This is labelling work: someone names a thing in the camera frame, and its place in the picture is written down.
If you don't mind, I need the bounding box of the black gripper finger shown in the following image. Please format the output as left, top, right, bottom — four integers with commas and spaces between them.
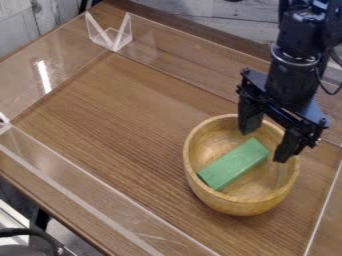
238, 97, 264, 135
272, 129, 306, 163

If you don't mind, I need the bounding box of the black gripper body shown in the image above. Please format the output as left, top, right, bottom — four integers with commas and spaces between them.
236, 45, 328, 147

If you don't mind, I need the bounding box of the brown wooden bowl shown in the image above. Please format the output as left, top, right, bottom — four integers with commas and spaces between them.
183, 114, 299, 216

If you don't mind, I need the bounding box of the green rectangular block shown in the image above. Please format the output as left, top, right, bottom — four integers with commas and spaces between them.
198, 138, 270, 191

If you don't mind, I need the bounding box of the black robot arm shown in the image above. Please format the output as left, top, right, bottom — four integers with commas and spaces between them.
236, 0, 342, 163

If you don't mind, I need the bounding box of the black metal table leg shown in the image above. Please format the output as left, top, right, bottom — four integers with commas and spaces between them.
32, 208, 51, 231

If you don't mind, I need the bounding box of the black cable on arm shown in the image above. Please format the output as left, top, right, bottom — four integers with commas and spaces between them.
314, 46, 342, 97

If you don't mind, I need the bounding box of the clear acrylic corner bracket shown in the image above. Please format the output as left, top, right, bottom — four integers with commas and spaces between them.
84, 12, 132, 52

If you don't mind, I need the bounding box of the clear acrylic barrier wall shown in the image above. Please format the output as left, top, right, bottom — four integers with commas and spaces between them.
0, 2, 342, 256

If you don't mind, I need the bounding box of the black cable lower left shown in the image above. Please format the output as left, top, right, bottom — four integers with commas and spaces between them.
0, 227, 64, 256

